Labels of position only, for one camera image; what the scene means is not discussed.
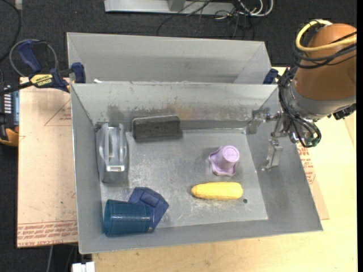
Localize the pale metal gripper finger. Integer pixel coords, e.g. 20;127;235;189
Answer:
248;108;272;135
260;139;284;172

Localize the purple plastic cup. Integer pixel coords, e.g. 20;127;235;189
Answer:
208;145;241;177

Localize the yellow toy corn cob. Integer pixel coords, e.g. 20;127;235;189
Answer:
190;181;244;201

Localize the grey metal bin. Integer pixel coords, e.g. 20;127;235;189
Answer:
66;32;324;255

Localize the dark grey flat block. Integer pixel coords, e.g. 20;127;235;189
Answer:
132;114;183;142

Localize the blue plastic cup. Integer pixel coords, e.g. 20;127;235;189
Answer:
103;199;155;237

